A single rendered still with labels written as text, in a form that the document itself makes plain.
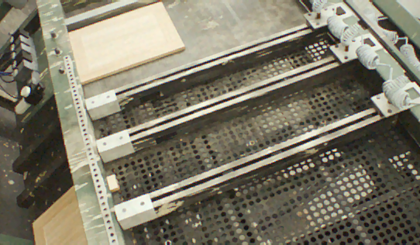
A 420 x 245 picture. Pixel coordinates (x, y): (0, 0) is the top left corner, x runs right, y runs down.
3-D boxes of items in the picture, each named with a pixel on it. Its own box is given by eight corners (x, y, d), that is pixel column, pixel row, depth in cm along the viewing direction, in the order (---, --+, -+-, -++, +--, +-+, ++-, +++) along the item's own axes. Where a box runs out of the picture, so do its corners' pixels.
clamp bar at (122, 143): (100, 147, 187) (80, 108, 169) (366, 51, 203) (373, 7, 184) (105, 167, 181) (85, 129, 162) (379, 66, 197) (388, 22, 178)
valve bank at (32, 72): (-10, 45, 231) (18, 12, 223) (14, 57, 241) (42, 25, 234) (-6, 115, 200) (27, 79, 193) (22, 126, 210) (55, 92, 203)
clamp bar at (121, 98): (88, 107, 201) (70, 67, 183) (339, 20, 217) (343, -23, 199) (93, 124, 195) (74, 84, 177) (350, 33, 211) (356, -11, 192)
